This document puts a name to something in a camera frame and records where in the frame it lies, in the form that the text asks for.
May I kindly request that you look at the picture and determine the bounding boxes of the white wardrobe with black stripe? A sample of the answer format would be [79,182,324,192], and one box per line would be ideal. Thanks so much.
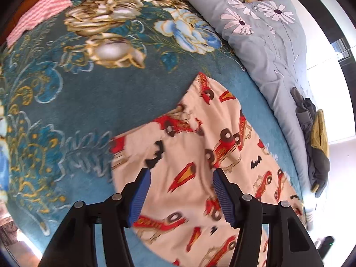
[292,0,356,267]

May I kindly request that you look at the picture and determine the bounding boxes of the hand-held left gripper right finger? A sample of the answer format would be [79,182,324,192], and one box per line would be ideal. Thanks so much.
[212,168,324,267]

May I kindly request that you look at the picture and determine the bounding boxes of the cream car print pants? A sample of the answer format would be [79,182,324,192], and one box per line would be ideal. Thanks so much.
[110,72,306,267]

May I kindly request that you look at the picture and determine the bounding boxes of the black upright device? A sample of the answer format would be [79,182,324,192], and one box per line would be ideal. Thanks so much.
[317,236,336,259]

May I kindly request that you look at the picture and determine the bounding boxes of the teal floral blanket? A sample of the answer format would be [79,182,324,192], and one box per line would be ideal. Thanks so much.
[0,0,306,267]

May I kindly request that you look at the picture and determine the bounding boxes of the dark grey garment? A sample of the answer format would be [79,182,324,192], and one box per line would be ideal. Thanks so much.
[291,87,331,194]

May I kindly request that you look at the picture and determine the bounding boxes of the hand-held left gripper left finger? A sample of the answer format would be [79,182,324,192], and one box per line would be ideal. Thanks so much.
[39,168,152,267]

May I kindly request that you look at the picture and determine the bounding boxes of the grey daisy print quilt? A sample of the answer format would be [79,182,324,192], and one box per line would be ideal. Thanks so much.
[182,0,320,198]

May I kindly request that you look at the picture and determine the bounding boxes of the pink striped towel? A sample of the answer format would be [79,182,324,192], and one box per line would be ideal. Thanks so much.
[6,0,73,48]

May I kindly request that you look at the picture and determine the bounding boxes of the mustard yellow garment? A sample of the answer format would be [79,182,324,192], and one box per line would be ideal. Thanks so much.
[311,109,330,194]

